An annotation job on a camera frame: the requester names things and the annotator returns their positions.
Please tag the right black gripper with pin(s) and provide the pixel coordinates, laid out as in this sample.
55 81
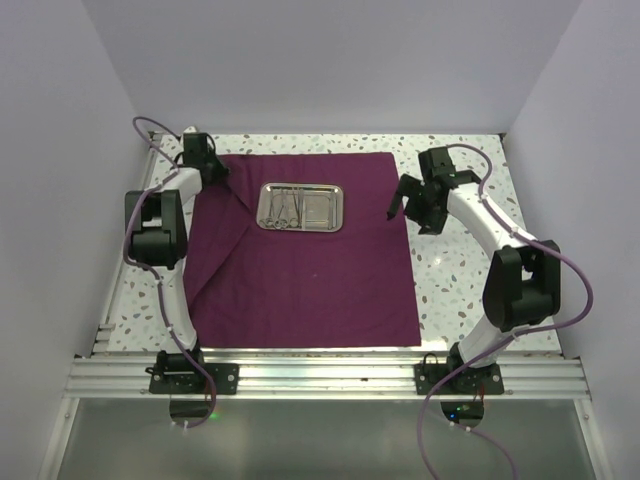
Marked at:
432 224

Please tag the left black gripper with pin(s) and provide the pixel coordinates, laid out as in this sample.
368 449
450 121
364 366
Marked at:
221 171

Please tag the steel instrument tray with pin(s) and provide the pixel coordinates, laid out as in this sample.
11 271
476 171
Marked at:
323 207

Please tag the purple cloth wrap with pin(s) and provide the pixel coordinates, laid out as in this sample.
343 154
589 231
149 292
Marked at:
248 287

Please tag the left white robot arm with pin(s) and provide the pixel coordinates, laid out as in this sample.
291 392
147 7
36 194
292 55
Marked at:
156 235

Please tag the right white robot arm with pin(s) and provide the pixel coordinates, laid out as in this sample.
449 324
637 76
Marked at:
522 287

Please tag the steel scissors in tray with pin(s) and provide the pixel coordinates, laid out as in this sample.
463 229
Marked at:
277 216

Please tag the steel forceps in tray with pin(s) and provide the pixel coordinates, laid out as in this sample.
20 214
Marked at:
298 200

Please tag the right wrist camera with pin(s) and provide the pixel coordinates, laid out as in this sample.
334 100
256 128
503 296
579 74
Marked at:
435 162

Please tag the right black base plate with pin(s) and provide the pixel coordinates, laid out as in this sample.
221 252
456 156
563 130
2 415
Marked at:
472 381

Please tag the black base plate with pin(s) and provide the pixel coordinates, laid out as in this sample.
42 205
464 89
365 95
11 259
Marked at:
225 376
472 381

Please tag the aluminium left side rail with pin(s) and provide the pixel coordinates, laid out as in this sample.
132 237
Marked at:
105 326

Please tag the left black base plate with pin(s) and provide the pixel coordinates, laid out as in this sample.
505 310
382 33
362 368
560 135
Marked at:
225 376

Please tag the aluminium front rail frame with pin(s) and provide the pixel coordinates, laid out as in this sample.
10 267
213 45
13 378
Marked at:
340 375

